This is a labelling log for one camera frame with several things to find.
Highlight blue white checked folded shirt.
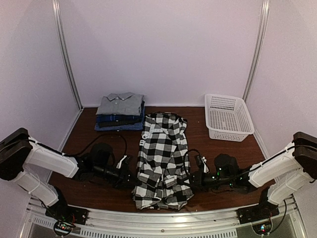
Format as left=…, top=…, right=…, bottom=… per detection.
left=95, top=122, right=143, bottom=131

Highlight left aluminium frame post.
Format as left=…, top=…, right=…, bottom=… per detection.
left=52, top=0, right=83, bottom=111

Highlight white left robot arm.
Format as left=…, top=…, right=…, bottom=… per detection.
left=0, top=127, right=137, bottom=225

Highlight left circuit board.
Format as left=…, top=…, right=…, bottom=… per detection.
left=53, top=221, right=75, bottom=236

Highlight dark folded shirt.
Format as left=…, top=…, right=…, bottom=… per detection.
left=97, top=119, right=142, bottom=127

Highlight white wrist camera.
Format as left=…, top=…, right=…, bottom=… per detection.
left=116, top=155, right=132, bottom=169
left=196, top=155, right=210, bottom=174

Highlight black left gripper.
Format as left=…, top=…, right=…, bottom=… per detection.
left=94, top=164, right=141, bottom=190

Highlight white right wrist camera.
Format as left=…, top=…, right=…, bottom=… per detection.
left=196, top=155, right=210, bottom=174

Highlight right circuit board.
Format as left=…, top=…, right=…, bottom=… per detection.
left=252, top=221, right=272, bottom=236

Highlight aluminium frame post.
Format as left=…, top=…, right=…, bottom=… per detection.
left=243, top=0, right=270, bottom=102
left=52, top=0, right=83, bottom=111

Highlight black white plaid shirt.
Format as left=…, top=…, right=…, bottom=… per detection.
left=132, top=112, right=194, bottom=210

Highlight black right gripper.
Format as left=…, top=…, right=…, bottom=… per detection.
left=180, top=169, right=234, bottom=192

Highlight aluminium front rail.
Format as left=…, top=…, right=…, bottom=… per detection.
left=18, top=196, right=308, bottom=238

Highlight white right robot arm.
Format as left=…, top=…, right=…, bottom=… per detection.
left=189, top=132, right=317, bottom=219

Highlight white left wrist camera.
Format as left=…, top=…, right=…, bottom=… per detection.
left=116, top=155, right=132, bottom=169

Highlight right aluminium frame post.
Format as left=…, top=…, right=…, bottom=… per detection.
left=243, top=0, right=270, bottom=102

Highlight circuit board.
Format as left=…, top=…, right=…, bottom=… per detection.
left=252, top=221, right=272, bottom=236
left=53, top=221, right=75, bottom=236

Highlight white plastic laundry basket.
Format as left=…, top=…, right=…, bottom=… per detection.
left=205, top=94, right=255, bottom=142

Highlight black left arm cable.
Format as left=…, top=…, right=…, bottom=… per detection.
left=29, top=133, right=128, bottom=164

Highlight grey folded shirt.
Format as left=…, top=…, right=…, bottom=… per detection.
left=96, top=92, right=144, bottom=116

